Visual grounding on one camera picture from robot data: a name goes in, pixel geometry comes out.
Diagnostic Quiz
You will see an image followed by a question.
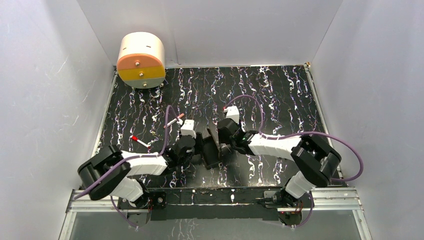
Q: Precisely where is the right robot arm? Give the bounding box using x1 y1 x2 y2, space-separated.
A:
217 118 342 208

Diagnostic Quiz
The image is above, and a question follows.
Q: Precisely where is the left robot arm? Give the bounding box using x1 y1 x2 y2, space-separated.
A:
76 132 203 209

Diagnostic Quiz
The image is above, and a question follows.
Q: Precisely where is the pink white marker pen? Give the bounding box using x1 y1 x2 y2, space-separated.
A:
163 113 185 129

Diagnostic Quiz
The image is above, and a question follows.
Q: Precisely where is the small red-capped white pen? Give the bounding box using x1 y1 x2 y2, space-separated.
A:
130 135 151 149

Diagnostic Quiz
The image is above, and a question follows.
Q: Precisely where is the round cream drawer cabinet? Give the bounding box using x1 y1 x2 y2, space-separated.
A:
116 32 166 89

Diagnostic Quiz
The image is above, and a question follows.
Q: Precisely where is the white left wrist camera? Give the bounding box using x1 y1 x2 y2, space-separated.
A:
180 119 196 138

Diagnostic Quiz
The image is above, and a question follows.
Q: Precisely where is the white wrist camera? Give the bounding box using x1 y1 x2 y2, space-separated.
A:
223 105 240 125
180 119 196 138

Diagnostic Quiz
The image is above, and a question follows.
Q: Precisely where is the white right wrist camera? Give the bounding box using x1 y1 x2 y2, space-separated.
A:
223 105 240 125

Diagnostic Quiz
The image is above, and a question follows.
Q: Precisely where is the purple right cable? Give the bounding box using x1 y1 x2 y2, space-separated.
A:
223 94 365 229

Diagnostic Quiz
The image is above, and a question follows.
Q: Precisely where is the purple cable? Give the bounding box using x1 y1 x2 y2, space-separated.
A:
223 94 365 229
72 105 183 229

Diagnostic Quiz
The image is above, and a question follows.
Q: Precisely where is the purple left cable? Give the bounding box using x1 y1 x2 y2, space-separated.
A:
72 105 183 229

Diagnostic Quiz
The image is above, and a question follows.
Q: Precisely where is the aluminium front rail frame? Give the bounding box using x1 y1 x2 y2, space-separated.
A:
59 187 372 240

